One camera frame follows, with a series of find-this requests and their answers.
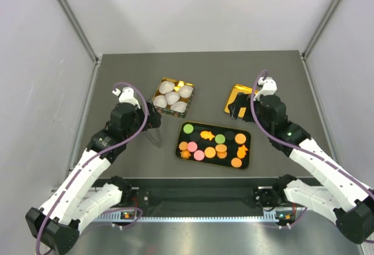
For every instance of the orange round biscuit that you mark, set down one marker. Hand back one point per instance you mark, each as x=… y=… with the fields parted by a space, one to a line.
x=210 y=152

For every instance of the orange biscuit top right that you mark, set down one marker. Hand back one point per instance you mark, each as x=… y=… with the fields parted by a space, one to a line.
x=240 y=138

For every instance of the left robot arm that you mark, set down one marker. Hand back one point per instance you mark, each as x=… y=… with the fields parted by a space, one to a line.
x=60 y=221

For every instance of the left aluminium frame post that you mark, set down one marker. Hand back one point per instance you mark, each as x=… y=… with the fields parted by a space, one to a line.
x=78 y=29

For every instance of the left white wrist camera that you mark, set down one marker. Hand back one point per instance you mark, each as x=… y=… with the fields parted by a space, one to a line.
x=126 y=95

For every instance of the black gold-rimmed tray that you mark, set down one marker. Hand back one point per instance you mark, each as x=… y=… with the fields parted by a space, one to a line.
x=215 y=145

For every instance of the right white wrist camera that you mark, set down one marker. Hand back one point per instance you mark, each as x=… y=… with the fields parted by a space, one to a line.
x=267 y=86

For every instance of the white paper cupcake liner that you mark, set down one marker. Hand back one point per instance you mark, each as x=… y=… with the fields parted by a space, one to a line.
x=160 y=101
x=172 y=97
x=179 y=106
x=185 y=91
x=166 y=87

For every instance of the green sandwich cookie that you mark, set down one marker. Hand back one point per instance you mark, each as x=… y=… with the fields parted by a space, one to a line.
x=188 y=128
x=220 y=139

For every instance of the green christmas cookie tin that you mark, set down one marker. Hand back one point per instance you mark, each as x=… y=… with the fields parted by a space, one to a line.
x=178 y=84

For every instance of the right aluminium frame post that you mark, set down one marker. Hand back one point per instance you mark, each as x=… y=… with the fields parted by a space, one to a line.
x=333 y=6

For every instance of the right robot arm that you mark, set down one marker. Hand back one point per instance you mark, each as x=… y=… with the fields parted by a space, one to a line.
x=343 y=200

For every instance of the gold tin lid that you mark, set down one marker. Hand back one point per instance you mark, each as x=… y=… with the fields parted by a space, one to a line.
x=236 y=89

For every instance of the black sandwich cookie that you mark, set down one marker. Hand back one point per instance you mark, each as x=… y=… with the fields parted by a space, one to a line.
x=229 y=135
x=195 y=137

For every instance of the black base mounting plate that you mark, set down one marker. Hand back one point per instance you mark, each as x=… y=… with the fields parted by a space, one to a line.
x=198 y=196

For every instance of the orange swirl cookie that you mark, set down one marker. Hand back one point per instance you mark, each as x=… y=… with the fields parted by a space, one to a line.
x=222 y=155
x=185 y=154

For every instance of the orange biscuit left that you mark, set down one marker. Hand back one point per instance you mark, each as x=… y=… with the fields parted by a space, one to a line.
x=183 y=146

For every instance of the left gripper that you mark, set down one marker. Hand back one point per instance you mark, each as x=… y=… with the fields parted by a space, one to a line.
x=153 y=119

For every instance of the orange biscuit bottom right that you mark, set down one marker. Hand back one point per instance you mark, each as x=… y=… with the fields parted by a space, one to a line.
x=236 y=162

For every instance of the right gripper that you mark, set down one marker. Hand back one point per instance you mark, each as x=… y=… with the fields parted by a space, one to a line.
x=243 y=100

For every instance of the orange fish cookie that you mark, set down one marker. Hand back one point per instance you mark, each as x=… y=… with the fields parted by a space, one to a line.
x=207 y=135
x=242 y=151

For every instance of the metal serving tongs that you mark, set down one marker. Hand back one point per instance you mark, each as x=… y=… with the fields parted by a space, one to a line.
x=154 y=136

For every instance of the orange biscuit centre stack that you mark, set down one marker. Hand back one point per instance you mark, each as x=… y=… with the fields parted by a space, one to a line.
x=221 y=148

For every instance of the pink sandwich cookie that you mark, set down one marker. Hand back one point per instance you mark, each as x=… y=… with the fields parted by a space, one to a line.
x=192 y=147
x=199 y=155

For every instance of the orange swirl cookie centre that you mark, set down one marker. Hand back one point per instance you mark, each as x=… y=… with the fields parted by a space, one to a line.
x=222 y=155

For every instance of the orange swirl cookie left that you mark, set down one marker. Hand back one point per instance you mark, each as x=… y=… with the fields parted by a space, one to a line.
x=185 y=154

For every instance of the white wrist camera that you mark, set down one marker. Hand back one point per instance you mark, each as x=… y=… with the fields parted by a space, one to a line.
x=126 y=95
x=267 y=86

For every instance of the aluminium frame post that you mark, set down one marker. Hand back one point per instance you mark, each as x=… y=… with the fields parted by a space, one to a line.
x=78 y=29
x=333 y=6

